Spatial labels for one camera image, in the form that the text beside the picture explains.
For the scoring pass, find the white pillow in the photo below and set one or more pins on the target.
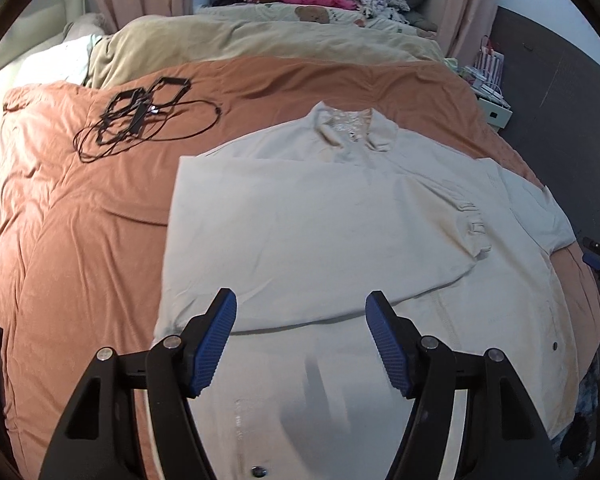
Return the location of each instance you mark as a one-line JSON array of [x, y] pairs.
[[60, 60]]

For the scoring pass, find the cream white shirt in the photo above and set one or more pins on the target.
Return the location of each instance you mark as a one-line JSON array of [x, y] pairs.
[[305, 220]]

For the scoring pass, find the cream upholstered headboard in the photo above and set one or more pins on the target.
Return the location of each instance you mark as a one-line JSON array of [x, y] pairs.
[[45, 15]]

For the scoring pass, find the beige duvet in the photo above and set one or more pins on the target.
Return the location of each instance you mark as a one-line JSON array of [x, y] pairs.
[[230, 40]]

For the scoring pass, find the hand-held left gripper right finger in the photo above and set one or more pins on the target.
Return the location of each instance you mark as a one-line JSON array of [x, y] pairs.
[[387, 345]]

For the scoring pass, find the person's blue patterned pants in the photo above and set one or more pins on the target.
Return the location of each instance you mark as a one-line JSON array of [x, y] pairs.
[[587, 410]]

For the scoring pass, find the bear print blanket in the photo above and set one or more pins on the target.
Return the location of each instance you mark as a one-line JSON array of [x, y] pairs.
[[280, 12]]

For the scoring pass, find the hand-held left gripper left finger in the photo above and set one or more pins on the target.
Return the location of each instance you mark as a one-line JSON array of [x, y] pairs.
[[215, 345]]

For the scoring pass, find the orange brown blanket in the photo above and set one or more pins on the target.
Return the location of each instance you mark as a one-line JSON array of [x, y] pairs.
[[80, 235]]

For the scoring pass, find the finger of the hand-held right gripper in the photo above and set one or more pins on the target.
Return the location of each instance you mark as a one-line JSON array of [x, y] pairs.
[[592, 259]]

